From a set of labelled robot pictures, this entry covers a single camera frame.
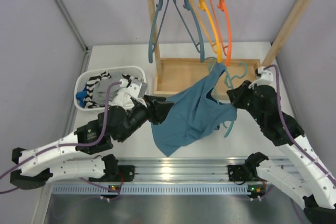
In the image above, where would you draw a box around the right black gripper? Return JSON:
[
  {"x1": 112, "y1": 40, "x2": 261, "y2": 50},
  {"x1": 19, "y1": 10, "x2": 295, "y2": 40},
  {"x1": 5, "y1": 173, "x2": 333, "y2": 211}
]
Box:
[{"x1": 228, "y1": 80, "x2": 265, "y2": 125}]

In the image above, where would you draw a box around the teal blue tank top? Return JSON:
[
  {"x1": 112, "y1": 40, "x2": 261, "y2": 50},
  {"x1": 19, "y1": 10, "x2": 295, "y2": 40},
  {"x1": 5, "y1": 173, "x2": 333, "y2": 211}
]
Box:
[{"x1": 151, "y1": 63, "x2": 237, "y2": 157}]

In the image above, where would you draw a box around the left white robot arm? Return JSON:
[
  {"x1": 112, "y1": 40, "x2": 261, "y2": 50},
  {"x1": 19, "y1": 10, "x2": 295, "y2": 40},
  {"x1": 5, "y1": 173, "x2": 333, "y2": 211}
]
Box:
[{"x1": 9, "y1": 95, "x2": 174, "y2": 190}]

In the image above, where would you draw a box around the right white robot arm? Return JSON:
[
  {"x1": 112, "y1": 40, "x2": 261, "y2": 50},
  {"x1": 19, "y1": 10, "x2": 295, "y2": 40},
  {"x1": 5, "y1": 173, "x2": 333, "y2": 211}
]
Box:
[{"x1": 227, "y1": 81, "x2": 335, "y2": 223}]

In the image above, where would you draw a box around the orange hanger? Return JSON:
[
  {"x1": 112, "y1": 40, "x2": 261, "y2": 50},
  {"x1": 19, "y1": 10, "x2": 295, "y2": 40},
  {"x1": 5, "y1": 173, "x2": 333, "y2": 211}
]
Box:
[{"x1": 208, "y1": 0, "x2": 233, "y2": 67}]

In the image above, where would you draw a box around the yellow hanger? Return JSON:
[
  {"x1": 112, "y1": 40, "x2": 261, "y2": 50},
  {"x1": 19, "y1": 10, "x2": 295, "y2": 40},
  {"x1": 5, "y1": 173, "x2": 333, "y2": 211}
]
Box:
[{"x1": 189, "y1": 0, "x2": 223, "y2": 63}]

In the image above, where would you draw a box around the grey garment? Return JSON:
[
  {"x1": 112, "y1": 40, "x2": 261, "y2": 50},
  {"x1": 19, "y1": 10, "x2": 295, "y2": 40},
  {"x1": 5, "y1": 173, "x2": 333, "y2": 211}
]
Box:
[{"x1": 93, "y1": 73, "x2": 144, "y2": 105}]

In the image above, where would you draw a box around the black white striped garment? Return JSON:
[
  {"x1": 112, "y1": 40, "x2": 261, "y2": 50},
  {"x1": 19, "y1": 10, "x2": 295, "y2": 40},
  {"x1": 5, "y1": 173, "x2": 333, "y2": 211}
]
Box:
[{"x1": 75, "y1": 71, "x2": 143, "y2": 109}]

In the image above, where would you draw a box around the white plastic laundry basket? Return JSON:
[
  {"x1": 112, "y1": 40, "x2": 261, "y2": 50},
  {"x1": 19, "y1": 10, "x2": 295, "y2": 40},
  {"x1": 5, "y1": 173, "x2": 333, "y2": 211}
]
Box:
[{"x1": 73, "y1": 66, "x2": 147, "y2": 112}]

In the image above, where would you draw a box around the blue garment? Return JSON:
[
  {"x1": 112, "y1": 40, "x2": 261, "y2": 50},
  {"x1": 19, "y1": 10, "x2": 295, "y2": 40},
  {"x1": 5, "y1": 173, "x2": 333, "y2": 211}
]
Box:
[{"x1": 75, "y1": 90, "x2": 87, "y2": 107}]

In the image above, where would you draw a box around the wooden clothes rack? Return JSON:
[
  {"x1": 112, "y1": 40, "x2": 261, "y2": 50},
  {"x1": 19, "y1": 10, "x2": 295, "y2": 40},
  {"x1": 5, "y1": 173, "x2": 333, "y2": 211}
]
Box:
[{"x1": 147, "y1": 0, "x2": 312, "y2": 97}]

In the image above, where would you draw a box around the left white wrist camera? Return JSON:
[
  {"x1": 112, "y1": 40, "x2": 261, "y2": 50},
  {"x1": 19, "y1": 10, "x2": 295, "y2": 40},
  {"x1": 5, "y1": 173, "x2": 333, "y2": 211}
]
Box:
[{"x1": 120, "y1": 79, "x2": 148, "y2": 106}]

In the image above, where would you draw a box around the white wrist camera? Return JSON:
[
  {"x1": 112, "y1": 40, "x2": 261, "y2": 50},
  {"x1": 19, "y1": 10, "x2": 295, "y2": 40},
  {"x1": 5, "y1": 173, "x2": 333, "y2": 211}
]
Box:
[
  {"x1": 248, "y1": 67, "x2": 274, "y2": 89},
  {"x1": 120, "y1": 79, "x2": 148, "y2": 106}
]

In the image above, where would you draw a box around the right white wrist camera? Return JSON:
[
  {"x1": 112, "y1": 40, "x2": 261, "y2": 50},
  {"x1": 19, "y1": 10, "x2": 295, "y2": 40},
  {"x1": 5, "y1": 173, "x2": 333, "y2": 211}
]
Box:
[{"x1": 248, "y1": 67, "x2": 274, "y2": 89}]

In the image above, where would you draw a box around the aluminium mounting rail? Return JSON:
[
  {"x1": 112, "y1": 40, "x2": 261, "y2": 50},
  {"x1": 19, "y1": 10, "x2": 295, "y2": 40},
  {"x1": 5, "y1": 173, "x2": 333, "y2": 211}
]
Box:
[{"x1": 52, "y1": 157, "x2": 271, "y2": 196}]

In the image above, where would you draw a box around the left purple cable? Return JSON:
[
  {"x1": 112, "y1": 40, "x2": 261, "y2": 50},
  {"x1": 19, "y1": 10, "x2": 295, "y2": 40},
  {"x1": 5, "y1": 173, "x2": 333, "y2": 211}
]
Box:
[{"x1": 0, "y1": 81, "x2": 124, "y2": 201}]

